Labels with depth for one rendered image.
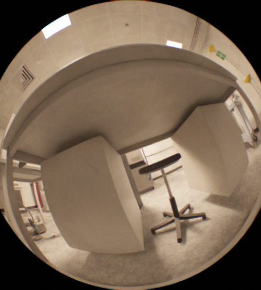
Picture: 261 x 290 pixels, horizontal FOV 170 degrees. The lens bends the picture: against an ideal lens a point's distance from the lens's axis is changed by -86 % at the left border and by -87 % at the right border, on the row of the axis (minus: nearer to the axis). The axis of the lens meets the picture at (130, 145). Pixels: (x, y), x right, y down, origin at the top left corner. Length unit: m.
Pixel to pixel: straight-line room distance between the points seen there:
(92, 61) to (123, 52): 0.08
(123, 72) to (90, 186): 0.40
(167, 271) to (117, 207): 0.51
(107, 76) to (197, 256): 0.84
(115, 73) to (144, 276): 0.84
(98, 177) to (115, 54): 0.42
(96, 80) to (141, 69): 0.11
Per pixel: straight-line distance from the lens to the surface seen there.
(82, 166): 0.41
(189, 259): 0.68
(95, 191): 0.39
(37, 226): 1.66
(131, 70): 0.23
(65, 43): 2.24
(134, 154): 2.28
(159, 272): 0.67
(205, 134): 0.63
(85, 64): 0.27
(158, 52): 0.31
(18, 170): 1.16
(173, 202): 0.76
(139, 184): 2.20
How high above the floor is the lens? 0.62
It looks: 17 degrees up
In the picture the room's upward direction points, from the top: 20 degrees counter-clockwise
